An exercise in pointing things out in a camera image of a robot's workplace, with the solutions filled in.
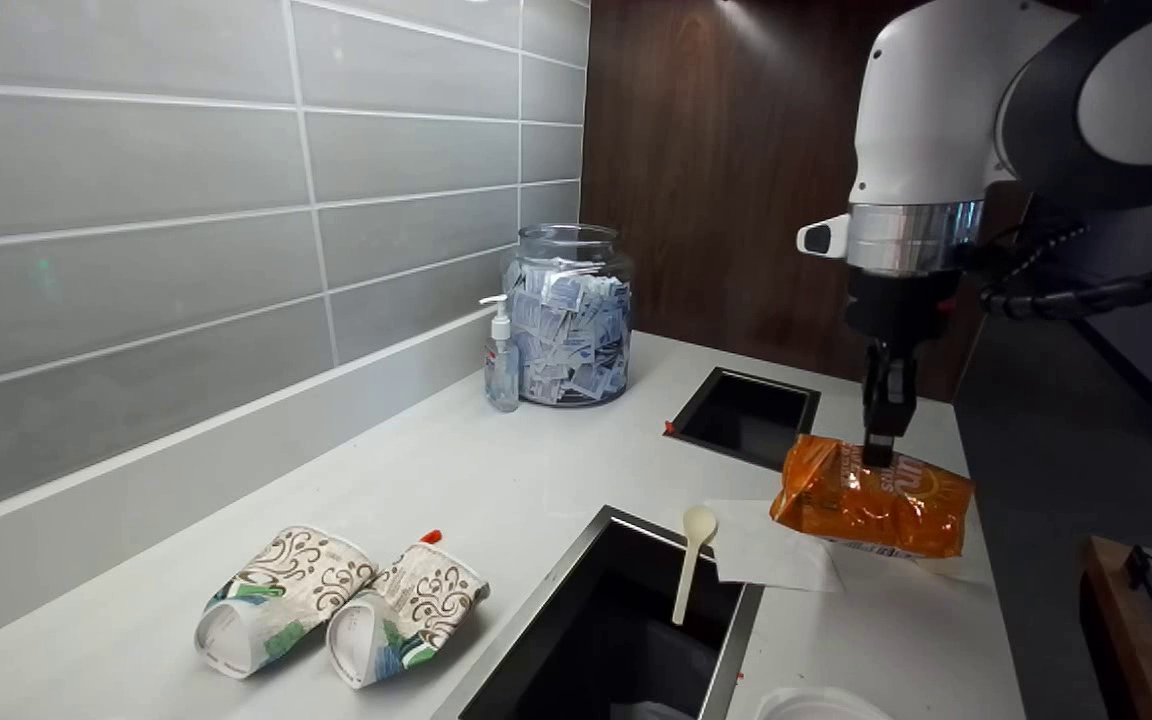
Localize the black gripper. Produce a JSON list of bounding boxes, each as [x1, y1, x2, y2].
[[843, 273, 965, 471]]

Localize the orange snack pack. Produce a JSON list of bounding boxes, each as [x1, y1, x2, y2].
[[767, 433, 975, 559]]

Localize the white paper plate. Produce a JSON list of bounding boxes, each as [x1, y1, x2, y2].
[[747, 680, 893, 720]]

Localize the white plastic spoon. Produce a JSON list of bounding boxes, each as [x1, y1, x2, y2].
[[669, 504, 725, 633]]

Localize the wooden cabinet edge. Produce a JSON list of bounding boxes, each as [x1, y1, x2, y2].
[[1079, 532, 1152, 720]]

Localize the glass jar with packets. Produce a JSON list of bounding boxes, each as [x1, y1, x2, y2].
[[502, 220, 634, 407]]

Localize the small clear sanitizer bottle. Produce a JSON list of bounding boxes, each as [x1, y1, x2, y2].
[[476, 290, 528, 414]]

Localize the green white snack bag right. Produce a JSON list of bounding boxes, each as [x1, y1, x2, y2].
[[324, 539, 491, 692]]

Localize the green white snack bag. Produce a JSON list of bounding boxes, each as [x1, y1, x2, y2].
[[324, 539, 491, 692], [190, 518, 378, 682]]

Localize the green white snack bag left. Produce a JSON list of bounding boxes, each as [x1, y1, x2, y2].
[[190, 518, 378, 682]]

